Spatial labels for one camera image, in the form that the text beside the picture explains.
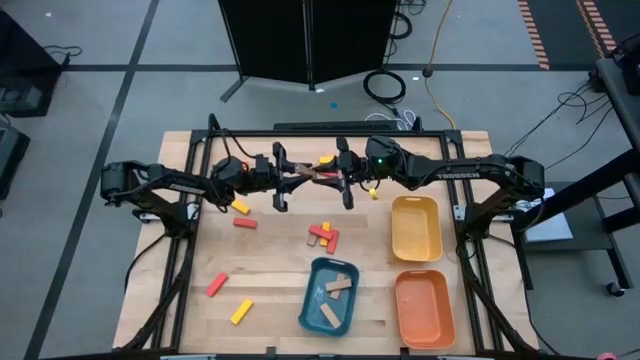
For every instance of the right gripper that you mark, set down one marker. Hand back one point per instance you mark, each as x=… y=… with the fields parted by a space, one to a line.
x=359 y=169

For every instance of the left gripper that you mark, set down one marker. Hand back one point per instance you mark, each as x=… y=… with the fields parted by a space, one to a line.
x=261 y=175

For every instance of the natural wooden block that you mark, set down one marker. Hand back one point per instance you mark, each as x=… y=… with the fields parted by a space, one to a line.
x=309 y=171
x=312 y=241
x=340 y=285
x=331 y=316
x=334 y=296

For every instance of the teal plastic bin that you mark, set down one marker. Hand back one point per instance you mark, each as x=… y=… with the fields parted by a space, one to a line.
x=312 y=300

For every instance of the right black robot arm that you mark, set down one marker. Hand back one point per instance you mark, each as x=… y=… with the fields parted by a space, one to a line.
x=450 y=175

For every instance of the red block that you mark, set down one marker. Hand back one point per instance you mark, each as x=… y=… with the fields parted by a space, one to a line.
x=320 y=232
x=330 y=175
x=332 y=245
x=217 y=285
x=245 y=223

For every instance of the small yellow block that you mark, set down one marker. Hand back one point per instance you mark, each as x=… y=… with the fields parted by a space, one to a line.
x=373 y=194

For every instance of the black bar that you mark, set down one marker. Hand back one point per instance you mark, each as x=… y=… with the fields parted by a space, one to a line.
x=340 y=126

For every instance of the yellow plastic bin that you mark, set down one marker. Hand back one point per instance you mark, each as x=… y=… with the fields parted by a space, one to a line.
x=417 y=230

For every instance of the black partition panel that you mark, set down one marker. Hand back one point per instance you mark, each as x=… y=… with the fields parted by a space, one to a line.
x=300 y=40

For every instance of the orange plastic bin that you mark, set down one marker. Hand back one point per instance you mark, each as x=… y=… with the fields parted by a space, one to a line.
x=425 y=310

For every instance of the laptop computer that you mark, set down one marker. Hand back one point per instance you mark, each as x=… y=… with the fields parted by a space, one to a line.
x=552 y=225

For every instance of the low black desk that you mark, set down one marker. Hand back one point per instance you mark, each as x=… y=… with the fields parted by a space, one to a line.
x=590 y=225

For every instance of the black floor mat striped edge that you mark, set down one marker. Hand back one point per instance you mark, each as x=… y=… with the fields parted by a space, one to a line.
x=620 y=20
x=560 y=30

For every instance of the black and red device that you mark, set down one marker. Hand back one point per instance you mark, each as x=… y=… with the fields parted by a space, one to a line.
x=595 y=80

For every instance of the black box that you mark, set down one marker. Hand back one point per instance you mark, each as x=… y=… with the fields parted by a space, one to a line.
x=12 y=155

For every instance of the grey desk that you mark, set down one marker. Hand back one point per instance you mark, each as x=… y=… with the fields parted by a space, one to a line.
x=617 y=105

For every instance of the black cabinet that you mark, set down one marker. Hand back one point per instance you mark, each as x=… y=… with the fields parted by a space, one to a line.
x=25 y=60

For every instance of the red round object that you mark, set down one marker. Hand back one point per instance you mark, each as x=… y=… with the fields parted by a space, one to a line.
x=607 y=356

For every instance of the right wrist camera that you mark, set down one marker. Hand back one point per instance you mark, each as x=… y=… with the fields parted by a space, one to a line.
x=382 y=155

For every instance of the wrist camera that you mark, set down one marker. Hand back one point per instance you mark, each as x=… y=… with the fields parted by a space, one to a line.
x=382 y=155
x=229 y=171

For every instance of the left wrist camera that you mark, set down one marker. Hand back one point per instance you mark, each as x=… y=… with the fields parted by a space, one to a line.
x=229 y=171

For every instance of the black aluminium table frame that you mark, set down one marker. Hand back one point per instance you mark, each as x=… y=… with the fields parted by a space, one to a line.
x=425 y=133

